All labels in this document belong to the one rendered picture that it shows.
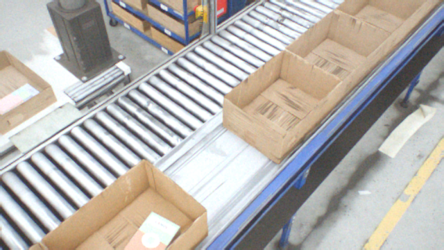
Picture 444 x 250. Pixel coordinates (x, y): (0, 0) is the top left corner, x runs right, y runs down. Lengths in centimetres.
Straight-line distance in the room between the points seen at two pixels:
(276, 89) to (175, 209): 72
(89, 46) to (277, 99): 94
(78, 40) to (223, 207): 106
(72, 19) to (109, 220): 94
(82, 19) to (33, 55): 47
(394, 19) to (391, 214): 110
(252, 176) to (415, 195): 145
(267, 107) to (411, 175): 135
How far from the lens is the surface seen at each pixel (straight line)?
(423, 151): 305
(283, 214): 180
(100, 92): 216
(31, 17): 411
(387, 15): 244
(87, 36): 211
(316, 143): 166
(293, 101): 182
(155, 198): 152
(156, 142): 184
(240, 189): 153
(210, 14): 230
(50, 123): 203
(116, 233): 148
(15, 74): 232
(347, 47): 215
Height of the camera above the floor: 218
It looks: 49 degrees down
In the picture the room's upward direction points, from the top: 1 degrees clockwise
